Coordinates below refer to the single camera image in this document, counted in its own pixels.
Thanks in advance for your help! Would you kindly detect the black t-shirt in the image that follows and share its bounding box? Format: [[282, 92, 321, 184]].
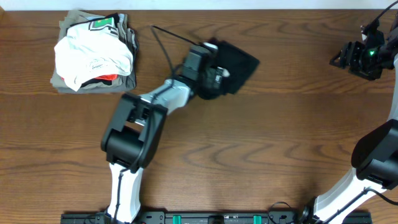
[[197, 38, 260, 100]]

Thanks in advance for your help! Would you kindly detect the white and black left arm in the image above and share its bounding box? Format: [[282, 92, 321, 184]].
[[101, 42, 230, 223]]

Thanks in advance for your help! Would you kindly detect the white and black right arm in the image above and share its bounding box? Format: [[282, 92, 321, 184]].
[[296, 17, 397, 223]]

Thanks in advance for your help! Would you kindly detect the red and black folded garment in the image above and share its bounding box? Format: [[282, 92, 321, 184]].
[[68, 74, 123, 88]]

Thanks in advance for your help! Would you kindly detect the white folded shirt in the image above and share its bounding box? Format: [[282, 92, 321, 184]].
[[54, 15, 134, 91]]

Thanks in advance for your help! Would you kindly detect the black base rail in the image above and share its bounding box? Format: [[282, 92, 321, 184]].
[[60, 212, 296, 224]]

